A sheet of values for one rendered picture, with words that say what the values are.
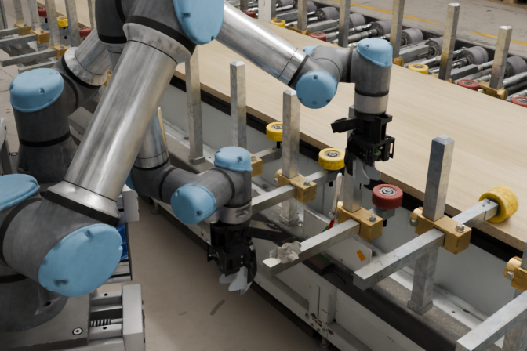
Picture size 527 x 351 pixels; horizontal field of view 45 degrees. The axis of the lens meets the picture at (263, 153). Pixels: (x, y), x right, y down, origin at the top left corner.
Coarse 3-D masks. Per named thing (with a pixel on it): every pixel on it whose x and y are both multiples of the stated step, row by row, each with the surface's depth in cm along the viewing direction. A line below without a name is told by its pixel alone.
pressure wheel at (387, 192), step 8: (384, 184) 171; (376, 192) 167; (384, 192) 167; (392, 192) 168; (400, 192) 167; (376, 200) 166; (384, 200) 165; (392, 200) 164; (400, 200) 166; (384, 208) 166; (392, 208) 166; (384, 224) 172
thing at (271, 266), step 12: (384, 216) 168; (336, 228) 160; (348, 228) 160; (312, 240) 155; (324, 240) 155; (336, 240) 158; (300, 252) 151; (312, 252) 154; (264, 264) 147; (276, 264) 147; (288, 264) 149
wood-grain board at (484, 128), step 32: (288, 32) 305; (224, 64) 262; (224, 96) 233; (256, 96) 230; (352, 96) 230; (416, 96) 230; (448, 96) 230; (480, 96) 230; (320, 128) 205; (416, 128) 205; (448, 128) 205; (480, 128) 204; (512, 128) 204; (416, 160) 185; (480, 160) 185; (512, 160) 185; (416, 192) 170; (448, 192) 168; (480, 192) 168; (480, 224) 156; (512, 224) 154
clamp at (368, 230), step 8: (336, 208) 169; (344, 208) 166; (360, 208) 166; (344, 216) 166; (352, 216) 164; (360, 216) 163; (368, 216) 163; (376, 216) 163; (360, 224) 162; (368, 224) 160; (376, 224) 161; (360, 232) 163; (368, 232) 161; (376, 232) 162; (368, 240) 162
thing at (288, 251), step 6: (282, 246) 152; (288, 246) 150; (294, 246) 150; (300, 246) 153; (270, 252) 150; (276, 252) 149; (282, 252) 149; (288, 252) 149; (294, 252) 149; (276, 258) 148; (282, 258) 148; (288, 258) 147; (294, 258) 148
